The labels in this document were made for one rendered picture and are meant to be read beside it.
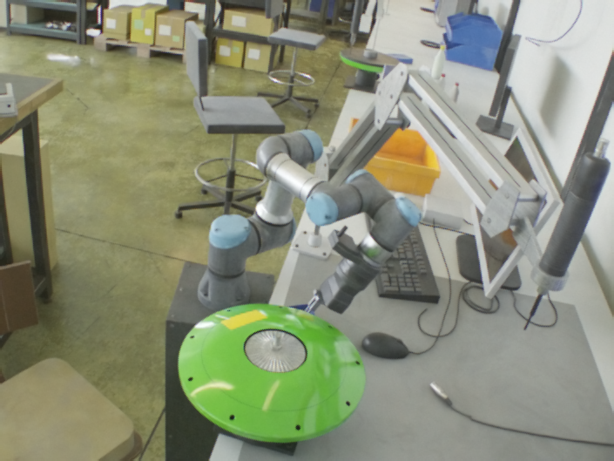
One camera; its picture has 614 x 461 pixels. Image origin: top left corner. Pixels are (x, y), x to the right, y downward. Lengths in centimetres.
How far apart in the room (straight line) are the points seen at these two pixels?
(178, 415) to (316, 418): 75
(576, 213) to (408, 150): 154
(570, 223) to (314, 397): 45
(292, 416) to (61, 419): 73
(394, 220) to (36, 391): 97
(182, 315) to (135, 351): 116
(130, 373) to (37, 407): 97
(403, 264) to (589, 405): 58
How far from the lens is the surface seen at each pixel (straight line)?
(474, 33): 411
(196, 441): 168
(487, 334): 144
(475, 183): 94
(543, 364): 143
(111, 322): 267
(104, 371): 245
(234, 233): 131
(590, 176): 75
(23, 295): 155
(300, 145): 125
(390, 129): 119
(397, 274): 149
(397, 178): 194
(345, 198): 109
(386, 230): 112
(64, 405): 151
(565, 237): 78
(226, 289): 138
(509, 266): 144
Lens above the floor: 174
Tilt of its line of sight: 32 degrees down
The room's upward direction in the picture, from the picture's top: 10 degrees clockwise
